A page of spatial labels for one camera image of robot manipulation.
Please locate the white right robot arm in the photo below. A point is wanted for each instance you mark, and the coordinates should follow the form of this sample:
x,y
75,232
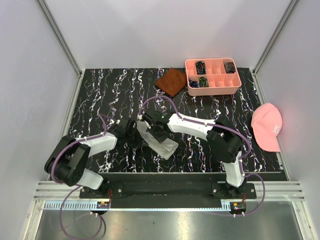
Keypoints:
x,y
223,141

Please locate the aluminium frame rail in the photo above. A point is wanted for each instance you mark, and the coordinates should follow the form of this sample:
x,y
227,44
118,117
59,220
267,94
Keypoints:
x,y
270,190

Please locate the blue patterned item in tray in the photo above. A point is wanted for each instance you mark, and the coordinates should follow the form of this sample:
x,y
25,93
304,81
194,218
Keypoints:
x,y
193,83

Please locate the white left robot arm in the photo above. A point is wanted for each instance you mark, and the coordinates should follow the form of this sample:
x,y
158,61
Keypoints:
x,y
67,163

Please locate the pink baseball cap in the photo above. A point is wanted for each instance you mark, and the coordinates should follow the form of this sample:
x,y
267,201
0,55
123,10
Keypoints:
x,y
266,124

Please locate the colourful item in tray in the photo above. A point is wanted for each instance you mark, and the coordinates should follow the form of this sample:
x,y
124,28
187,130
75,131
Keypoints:
x,y
203,82

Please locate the grey cloth napkin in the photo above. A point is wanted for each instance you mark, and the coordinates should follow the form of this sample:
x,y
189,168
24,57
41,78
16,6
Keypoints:
x,y
164,150

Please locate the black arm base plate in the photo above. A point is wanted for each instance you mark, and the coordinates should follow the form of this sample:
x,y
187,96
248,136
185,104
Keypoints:
x,y
217,190

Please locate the dark patterned item in tray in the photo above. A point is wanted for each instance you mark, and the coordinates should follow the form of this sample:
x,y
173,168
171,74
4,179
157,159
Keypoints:
x,y
229,67

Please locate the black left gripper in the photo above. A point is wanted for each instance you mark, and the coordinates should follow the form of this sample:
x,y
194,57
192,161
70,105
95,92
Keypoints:
x,y
140,142

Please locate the pink compartment organizer tray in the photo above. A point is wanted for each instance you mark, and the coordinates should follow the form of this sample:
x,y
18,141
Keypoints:
x,y
220,83

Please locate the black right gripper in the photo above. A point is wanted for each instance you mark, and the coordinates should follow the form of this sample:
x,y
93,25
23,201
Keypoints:
x,y
161,139

